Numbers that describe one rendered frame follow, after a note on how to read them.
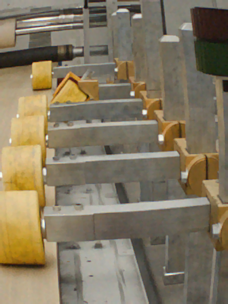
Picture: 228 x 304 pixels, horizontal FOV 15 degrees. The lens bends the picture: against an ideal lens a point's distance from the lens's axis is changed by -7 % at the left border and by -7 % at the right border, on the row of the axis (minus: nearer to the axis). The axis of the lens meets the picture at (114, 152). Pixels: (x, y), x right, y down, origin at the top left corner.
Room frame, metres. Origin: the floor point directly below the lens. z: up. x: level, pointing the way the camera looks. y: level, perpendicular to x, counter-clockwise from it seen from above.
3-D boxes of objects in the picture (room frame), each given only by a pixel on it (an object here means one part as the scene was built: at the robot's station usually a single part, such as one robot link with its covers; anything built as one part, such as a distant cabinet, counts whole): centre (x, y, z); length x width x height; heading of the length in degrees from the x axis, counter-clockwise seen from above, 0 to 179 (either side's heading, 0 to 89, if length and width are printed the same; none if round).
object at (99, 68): (2.36, -0.06, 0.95); 0.50 x 0.04 x 0.04; 93
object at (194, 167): (1.10, -0.11, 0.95); 0.14 x 0.06 x 0.05; 3
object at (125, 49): (2.32, -0.04, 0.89); 0.04 x 0.04 x 0.48; 3
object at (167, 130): (1.35, -0.09, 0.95); 0.14 x 0.06 x 0.05; 3
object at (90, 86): (1.86, 0.08, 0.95); 0.10 x 0.04 x 0.10; 93
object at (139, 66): (1.82, -0.07, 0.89); 0.04 x 0.04 x 0.48; 3
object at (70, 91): (1.85, 0.09, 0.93); 0.09 x 0.08 x 0.09; 93
